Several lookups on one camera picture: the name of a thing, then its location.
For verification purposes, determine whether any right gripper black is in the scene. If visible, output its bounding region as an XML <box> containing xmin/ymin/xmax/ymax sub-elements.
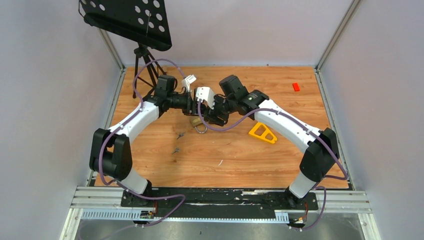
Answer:
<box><xmin>203</xmin><ymin>93</ymin><xmax>237</xmax><ymax>126</ymax></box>

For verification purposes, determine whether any brass padlock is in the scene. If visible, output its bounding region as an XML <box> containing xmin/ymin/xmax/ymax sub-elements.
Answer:
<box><xmin>189</xmin><ymin>116</ymin><xmax>208</xmax><ymax>134</ymax></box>

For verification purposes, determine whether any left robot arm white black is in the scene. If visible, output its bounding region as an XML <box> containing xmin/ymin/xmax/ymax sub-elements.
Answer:
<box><xmin>89</xmin><ymin>75</ymin><xmax>196</xmax><ymax>207</ymax></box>

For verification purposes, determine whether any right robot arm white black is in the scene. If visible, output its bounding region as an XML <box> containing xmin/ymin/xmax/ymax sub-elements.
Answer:
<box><xmin>195</xmin><ymin>75</ymin><xmax>341</xmax><ymax>209</ymax></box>

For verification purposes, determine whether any yellow triangular plastic piece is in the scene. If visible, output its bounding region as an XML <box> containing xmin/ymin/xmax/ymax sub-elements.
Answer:
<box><xmin>248</xmin><ymin>122</ymin><xmax>278</xmax><ymax>144</ymax></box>

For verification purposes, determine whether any small red block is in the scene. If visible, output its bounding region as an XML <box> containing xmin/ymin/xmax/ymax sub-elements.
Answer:
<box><xmin>292</xmin><ymin>82</ymin><xmax>301</xmax><ymax>92</ymax></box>

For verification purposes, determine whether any black music stand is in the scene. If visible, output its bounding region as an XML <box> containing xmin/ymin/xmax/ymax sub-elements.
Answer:
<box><xmin>78</xmin><ymin>0</ymin><xmax>172</xmax><ymax>95</ymax></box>

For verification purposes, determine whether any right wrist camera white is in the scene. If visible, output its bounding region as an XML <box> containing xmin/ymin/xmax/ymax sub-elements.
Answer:
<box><xmin>195</xmin><ymin>86</ymin><xmax>216</xmax><ymax>110</ymax></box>

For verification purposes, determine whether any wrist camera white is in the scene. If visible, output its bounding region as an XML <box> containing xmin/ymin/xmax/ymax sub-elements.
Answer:
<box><xmin>181</xmin><ymin>74</ymin><xmax>197</xmax><ymax>93</ymax></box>
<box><xmin>195</xmin><ymin>86</ymin><xmax>216</xmax><ymax>110</ymax></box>

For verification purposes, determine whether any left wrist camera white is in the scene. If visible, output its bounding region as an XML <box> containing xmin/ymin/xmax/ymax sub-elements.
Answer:
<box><xmin>181</xmin><ymin>74</ymin><xmax>197</xmax><ymax>93</ymax></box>

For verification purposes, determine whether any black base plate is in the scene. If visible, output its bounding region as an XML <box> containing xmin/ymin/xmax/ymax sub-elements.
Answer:
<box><xmin>120</xmin><ymin>187</ymin><xmax>319</xmax><ymax>219</ymax></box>

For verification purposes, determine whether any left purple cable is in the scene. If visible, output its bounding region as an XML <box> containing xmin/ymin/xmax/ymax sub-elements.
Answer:
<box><xmin>76</xmin><ymin>58</ymin><xmax>188</xmax><ymax>233</ymax></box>

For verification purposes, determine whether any purple cable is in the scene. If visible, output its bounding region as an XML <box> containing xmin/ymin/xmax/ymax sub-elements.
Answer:
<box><xmin>76</xmin><ymin>58</ymin><xmax>188</xmax><ymax>233</ymax></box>
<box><xmin>197</xmin><ymin>99</ymin><xmax>349</xmax><ymax>232</ymax></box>

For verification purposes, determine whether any slotted cable duct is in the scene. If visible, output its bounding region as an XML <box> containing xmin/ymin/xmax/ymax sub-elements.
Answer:
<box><xmin>81</xmin><ymin>209</ymin><xmax>290</xmax><ymax>223</ymax></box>

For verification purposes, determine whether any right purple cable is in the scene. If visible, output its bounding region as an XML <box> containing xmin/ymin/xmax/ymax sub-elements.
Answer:
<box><xmin>197</xmin><ymin>99</ymin><xmax>349</xmax><ymax>232</ymax></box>

